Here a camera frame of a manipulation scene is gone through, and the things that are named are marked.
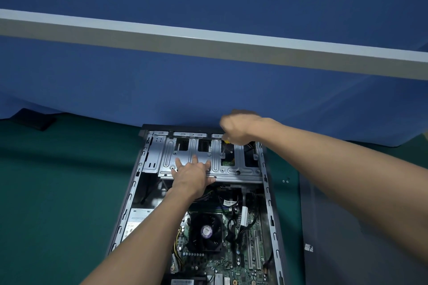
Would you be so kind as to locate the person's left hand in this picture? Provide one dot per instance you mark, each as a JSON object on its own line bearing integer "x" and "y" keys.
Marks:
{"x": 192, "y": 176}

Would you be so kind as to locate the person's right hand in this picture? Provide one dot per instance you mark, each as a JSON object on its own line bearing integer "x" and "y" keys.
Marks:
{"x": 244, "y": 127}

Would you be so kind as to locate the silver metal drive cage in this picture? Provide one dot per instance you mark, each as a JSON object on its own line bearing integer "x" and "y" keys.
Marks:
{"x": 227, "y": 169}

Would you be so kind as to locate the desktop computer case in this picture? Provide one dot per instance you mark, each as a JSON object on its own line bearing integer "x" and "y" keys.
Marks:
{"x": 133, "y": 188}

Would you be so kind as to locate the silver power supply unit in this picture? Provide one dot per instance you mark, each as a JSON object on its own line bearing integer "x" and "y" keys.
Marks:
{"x": 135, "y": 219}

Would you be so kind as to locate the black side panel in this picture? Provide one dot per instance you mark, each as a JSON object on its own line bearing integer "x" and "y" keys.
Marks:
{"x": 351, "y": 254}

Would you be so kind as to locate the person's right forearm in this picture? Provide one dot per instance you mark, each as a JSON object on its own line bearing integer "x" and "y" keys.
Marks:
{"x": 351, "y": 178}

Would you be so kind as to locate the person's left forearm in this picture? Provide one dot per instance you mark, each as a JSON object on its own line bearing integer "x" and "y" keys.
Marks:
{"x": 140, "y": 248}

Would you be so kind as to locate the blue cloth curtain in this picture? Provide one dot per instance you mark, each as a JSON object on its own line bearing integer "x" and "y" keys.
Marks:
{"x": 167, "y": 94}

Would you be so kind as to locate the green floor mat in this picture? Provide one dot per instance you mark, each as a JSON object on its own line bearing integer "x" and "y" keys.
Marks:
{"x": 50, "y": 194}

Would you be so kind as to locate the black flat base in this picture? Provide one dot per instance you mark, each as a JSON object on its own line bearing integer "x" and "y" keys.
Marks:
{"x": 33, "y": 120}

